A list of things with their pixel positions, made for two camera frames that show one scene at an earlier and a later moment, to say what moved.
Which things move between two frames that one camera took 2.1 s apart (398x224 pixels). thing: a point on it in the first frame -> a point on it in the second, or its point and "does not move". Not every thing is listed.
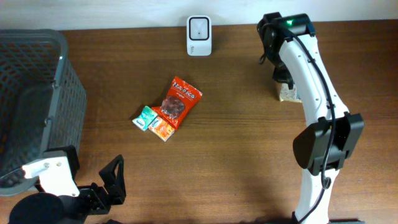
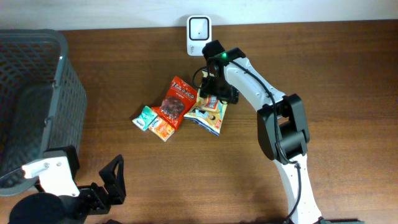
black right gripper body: x=279 y=73 -> x=216 y=86
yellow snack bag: x=286 y=94 -> x=207 y=112
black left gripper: x=115 y=185 does not move
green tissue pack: x=147 y=116 does not move
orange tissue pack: x=162 y=129 does not move
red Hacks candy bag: x=181 y=97 does not move
